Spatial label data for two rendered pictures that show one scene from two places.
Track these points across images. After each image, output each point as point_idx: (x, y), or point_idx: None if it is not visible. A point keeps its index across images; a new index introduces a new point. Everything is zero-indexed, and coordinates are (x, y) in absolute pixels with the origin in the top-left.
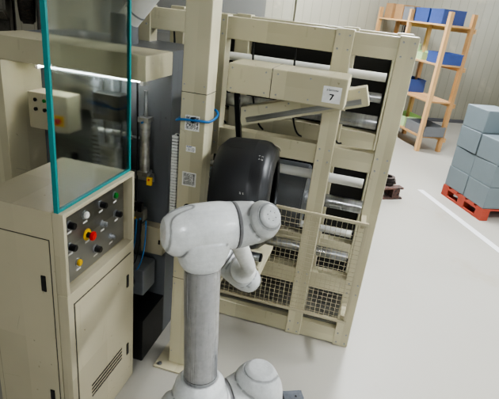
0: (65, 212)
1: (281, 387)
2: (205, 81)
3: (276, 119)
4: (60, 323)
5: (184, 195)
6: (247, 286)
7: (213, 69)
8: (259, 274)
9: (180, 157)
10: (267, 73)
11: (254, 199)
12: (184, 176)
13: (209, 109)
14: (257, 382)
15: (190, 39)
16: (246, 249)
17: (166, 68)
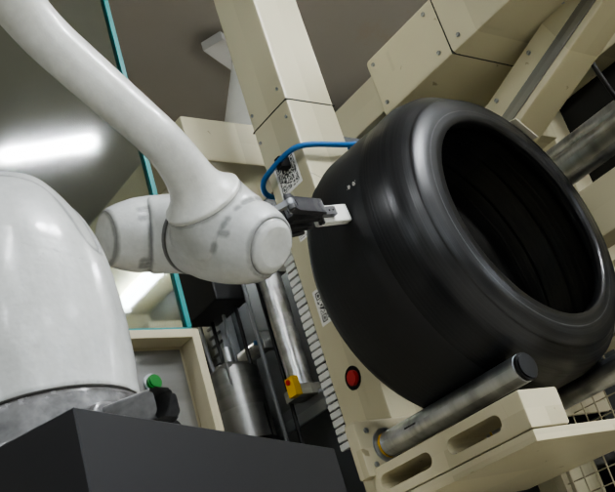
0: None
1: (46, 211)
2: (274, 77)
3: (527, 104)
4: None
5: (336, 351)
6: (222, 233)
7: (296, 60)
8: (272, 206)
9: (299, 264)
10: (425, 14)
11: (379, 172)
12: (319, 304)
13: (314, 132)
14: None
15: (233, 36)
16: (72, 46)
17: None
